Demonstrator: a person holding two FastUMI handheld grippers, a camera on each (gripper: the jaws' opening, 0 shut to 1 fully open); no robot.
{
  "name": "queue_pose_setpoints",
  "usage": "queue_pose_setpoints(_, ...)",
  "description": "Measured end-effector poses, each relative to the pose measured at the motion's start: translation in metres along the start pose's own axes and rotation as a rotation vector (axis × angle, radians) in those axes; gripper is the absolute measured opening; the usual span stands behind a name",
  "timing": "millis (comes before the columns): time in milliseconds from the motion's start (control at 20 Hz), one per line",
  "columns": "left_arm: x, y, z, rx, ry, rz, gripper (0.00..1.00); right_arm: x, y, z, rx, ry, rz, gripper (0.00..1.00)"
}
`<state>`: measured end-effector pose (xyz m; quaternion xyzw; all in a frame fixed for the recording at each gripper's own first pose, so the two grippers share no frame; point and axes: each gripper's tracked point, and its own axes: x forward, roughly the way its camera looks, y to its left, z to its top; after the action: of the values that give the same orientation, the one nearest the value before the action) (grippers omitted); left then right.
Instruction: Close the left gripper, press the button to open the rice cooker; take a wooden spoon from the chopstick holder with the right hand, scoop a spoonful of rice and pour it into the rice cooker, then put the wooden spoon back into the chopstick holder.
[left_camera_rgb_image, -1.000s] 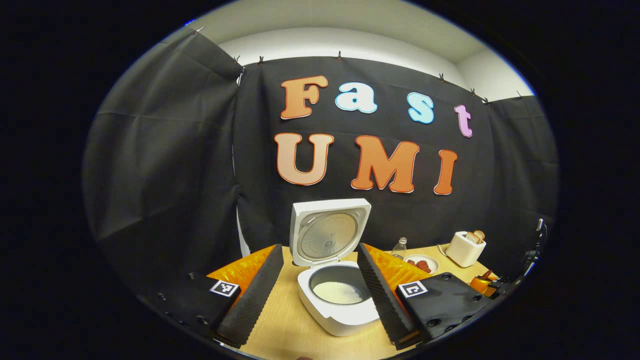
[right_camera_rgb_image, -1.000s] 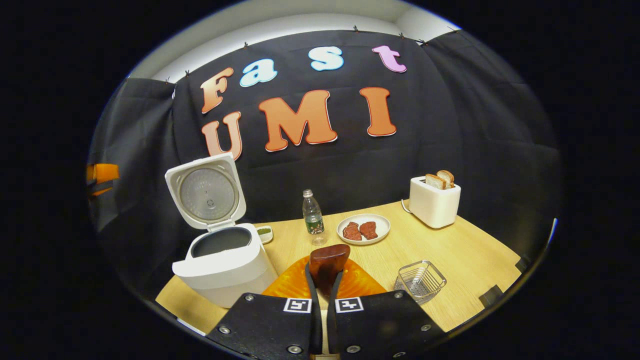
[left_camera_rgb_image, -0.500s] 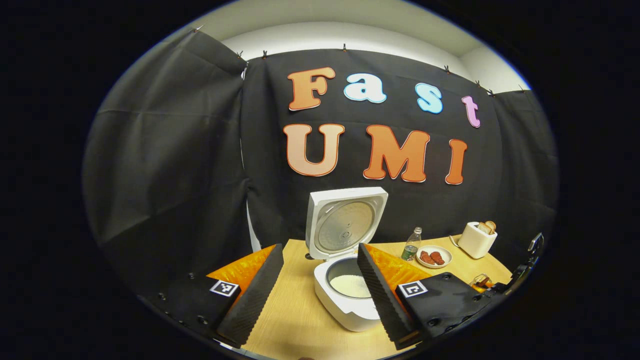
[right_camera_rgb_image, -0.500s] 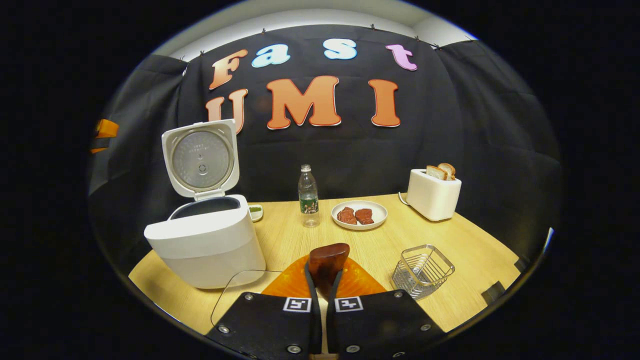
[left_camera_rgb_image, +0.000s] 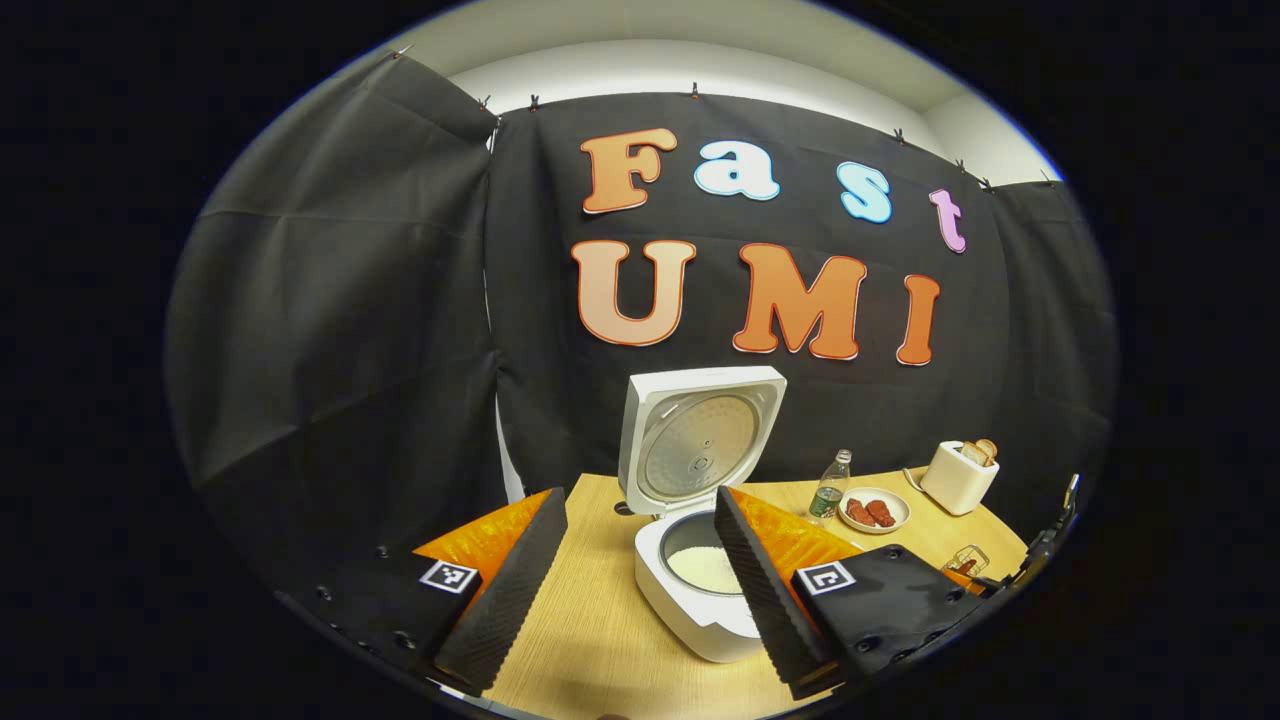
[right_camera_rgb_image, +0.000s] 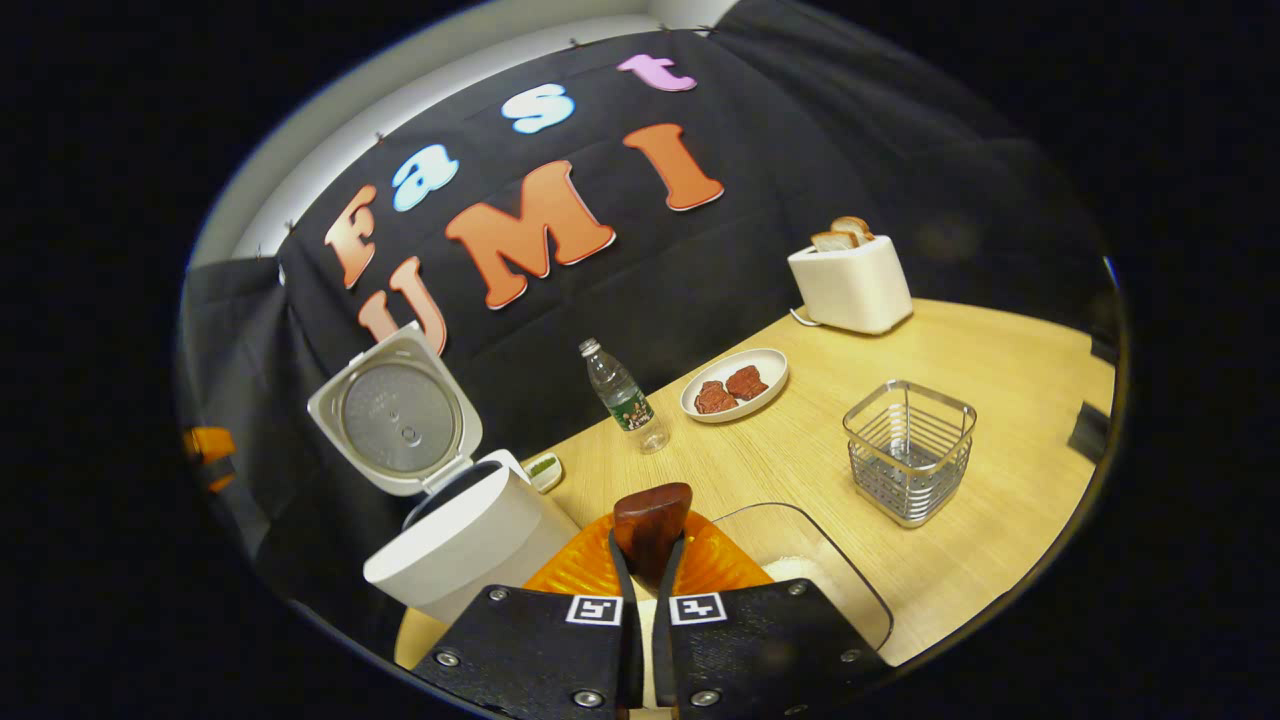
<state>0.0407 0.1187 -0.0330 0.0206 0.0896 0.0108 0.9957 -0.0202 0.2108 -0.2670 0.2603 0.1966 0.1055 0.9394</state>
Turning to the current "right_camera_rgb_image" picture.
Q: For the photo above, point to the red meat piece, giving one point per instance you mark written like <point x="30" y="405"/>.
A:
<point x="715" y="398"/>
<point x="747" y="383"/>

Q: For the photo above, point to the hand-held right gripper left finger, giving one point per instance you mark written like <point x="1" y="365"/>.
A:
<point x="632" y="650"/>

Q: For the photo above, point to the black flat object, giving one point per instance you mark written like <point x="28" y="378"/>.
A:
<point x="1088" y="432"/>

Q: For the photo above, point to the toasted bread slice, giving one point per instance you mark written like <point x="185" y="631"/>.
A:
<point x="832" y="241"/>
<point x="855" y="228"/>

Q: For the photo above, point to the white rice cooker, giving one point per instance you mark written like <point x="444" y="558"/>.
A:
<point x="470" y="550"/>

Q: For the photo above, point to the brown wooden spoon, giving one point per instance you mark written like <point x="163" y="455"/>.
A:
<point x="650" y="525"/>

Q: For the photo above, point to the white toaster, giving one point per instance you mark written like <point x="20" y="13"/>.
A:
<point x="850" y="290"/>

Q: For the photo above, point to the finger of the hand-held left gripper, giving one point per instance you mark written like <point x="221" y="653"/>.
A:
<point x="210" y="445"/>

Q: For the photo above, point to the small white sauce dish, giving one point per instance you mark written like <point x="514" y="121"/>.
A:
<point x="543" y="470"/>

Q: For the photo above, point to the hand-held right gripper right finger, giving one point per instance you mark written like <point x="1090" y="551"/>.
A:
<point x="662" y="650"/>

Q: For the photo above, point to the white round plate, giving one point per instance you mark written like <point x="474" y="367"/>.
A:
<point x="765" y="365"/>

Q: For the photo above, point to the clear plastic water bottle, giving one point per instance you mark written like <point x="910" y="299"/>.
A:
<point x="625" y="400"/>

